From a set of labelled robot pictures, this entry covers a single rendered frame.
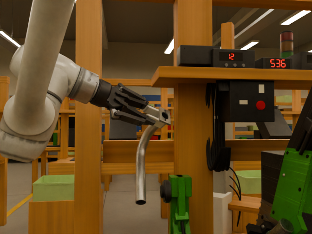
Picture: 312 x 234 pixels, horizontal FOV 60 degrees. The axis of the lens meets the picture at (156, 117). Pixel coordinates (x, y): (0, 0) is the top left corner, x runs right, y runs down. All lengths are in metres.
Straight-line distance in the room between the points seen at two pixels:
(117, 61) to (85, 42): 9.91
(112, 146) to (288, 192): 0.65
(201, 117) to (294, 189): 0.42
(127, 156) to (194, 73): 0.43
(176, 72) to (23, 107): 0.54
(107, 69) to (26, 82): 10.41
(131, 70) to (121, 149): 9.85
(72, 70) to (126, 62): 10.26
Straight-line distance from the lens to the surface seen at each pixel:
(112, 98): 0.77
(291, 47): 1.29
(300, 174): 0.83
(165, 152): 1.13
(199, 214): 1.12
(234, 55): 1.04
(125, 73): 10.89
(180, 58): 1.00
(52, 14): 0.48
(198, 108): 1.06
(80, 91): 0.73
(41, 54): 0.50
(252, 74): 1.02
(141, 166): 0.85
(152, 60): 11.07
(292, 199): 0.84
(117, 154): 1.12
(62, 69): 0.72
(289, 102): 9.19
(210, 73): 0.96
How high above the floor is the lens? 1.34
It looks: 2 degrees up
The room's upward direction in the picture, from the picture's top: straight up
